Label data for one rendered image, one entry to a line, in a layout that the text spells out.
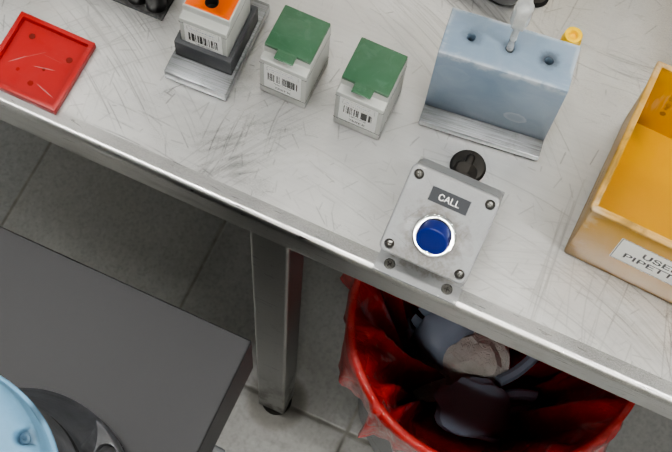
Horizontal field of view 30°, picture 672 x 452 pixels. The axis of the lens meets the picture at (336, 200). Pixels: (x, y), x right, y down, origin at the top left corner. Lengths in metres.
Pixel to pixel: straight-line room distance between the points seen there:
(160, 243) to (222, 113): 0.90
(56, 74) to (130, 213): 0.90
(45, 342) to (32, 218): 1.06
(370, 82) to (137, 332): 0.26
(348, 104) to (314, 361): 0.92
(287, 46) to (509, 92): 0.17
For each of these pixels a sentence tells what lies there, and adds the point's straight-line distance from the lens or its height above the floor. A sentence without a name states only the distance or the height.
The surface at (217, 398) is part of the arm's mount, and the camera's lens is 0.87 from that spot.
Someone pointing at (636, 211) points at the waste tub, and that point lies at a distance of 1.02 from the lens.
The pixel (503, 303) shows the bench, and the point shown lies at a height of 0.87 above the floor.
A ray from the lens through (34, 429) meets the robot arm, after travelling 0.67.
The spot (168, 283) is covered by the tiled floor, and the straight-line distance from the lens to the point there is 1.89.
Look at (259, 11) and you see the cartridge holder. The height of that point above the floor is 0.89.
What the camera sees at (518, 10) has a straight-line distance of 0.89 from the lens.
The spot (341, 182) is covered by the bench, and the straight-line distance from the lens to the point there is 0.99.
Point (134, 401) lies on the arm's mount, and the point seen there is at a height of 0.95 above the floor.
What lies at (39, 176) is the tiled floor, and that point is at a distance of 1.97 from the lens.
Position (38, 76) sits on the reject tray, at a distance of 1.05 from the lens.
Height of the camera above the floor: 1.80
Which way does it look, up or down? 69 degrees down
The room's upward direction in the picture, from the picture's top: 7 degrees clockwise
